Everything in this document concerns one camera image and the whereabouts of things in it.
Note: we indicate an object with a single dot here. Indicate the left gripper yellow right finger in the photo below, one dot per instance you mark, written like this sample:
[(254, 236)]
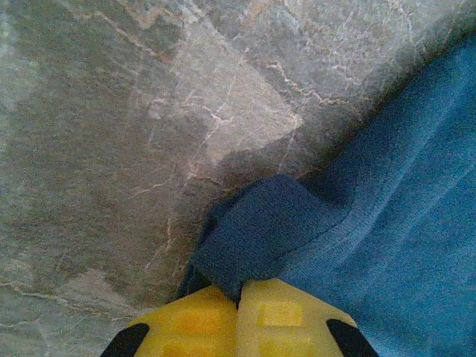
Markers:
[(282, 327)]

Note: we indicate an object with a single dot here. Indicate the navy blue t-shirt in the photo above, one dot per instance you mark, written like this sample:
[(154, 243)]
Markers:
[(390, 223)]

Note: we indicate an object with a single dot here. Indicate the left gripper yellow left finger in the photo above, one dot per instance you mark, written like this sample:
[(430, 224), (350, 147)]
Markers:
[(186, 327)]

